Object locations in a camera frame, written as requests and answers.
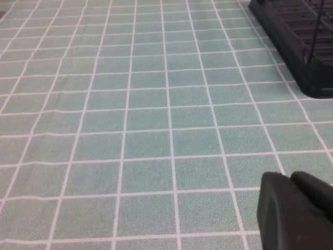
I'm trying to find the black wire dish rack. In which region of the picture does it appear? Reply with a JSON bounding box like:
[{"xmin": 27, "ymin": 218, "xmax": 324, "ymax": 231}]
[{"xmin": 256, "ymin": 0, "xmax": 333, "ymax": 65}]

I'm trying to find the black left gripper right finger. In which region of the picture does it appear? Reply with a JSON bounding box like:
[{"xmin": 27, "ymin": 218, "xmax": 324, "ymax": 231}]
[{"xmin": 290, "ymin": 171, "xmax": 333, "ymax": 224}]

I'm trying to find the green white checkered tablecloth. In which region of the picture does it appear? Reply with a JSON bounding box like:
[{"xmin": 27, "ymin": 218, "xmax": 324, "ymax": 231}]
[{"xmin": 0, "ymin": 0, "xmax": 333, "ymax": 250}]

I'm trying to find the black plastic drip tray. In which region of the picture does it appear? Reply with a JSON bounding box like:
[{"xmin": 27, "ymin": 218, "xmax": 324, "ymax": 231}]
[{"xmin": 247, "ymin": 0, "xmax": 333, "ymax": 99}]

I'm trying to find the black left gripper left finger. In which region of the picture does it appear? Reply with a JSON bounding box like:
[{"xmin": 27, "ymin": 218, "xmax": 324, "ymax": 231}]
[{"xmin": 257, "ymin": 171, "xmax": 333, "ymax": 250}]

